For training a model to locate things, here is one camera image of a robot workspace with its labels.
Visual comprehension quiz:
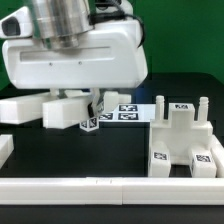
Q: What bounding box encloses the white chair seat part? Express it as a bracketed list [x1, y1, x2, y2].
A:
[149, 95, 213, 165]

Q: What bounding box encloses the white right fence bar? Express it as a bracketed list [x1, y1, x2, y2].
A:
[211, 135, 224, 178]

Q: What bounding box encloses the white front fence bar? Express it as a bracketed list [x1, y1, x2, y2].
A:
[0, 178, 224, 205]

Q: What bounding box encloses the white left fence bar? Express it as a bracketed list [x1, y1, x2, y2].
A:
[0, 135, 14, 168]

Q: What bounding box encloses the small white tagged cube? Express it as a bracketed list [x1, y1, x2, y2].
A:
[79, 117, 99, 132]

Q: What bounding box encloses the white fence bar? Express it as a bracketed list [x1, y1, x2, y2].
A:
[0, 135, 14, 168]
[211, 135, 224, 178]
[0, 178, 224, 205]

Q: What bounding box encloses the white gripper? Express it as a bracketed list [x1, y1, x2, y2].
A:
[0, 5, 147, 115]

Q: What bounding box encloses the white marker sheet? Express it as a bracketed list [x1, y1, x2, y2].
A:
[99, 104, 155, 123]

